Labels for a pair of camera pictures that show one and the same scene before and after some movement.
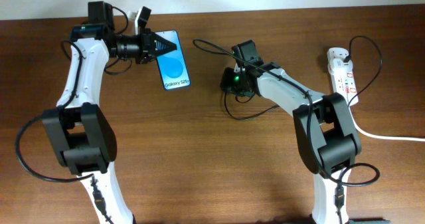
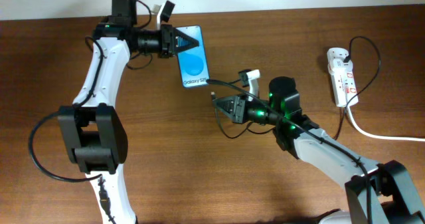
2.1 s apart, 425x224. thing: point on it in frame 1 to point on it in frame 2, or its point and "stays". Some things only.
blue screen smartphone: (172, 66) to (192, 62)
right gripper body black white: (227, 81) to (238, 110)
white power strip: (343, 82) stays
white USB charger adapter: (339, 63) stays
